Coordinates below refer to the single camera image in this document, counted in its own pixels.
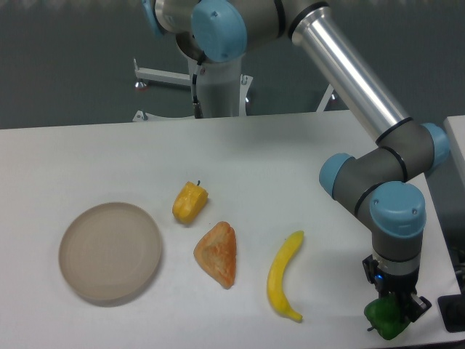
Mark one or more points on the black device at right edge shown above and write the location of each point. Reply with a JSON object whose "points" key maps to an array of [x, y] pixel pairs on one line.
{"points": [[452, 312]]}

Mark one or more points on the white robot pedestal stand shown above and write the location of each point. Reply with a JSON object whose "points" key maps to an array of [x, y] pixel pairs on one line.
{"points": [[221, 90]]}

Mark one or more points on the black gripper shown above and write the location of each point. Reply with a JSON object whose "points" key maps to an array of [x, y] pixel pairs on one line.
{"points": [[400, 279]]}

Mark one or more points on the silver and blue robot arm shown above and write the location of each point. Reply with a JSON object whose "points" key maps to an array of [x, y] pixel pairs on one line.
{"points": [[375, 188]]}

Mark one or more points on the green toy bell pepper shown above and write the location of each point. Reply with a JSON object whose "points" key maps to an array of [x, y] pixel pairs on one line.
{"points": [[384, 315]]}

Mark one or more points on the yellow toy bell pepper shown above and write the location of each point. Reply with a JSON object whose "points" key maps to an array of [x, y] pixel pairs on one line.
{"points": [[189, 202]]}

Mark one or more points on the yellow toy banana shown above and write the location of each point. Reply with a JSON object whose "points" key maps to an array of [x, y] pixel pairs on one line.
{"points": [[275, 290]]}

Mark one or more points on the orange toy toast triangle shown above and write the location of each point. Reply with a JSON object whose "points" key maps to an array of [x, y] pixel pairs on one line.
{"points": [[216, 254]]}

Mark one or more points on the beige round plate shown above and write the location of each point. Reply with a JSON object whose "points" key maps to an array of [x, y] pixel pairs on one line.
{"points": [[110, 253]]}

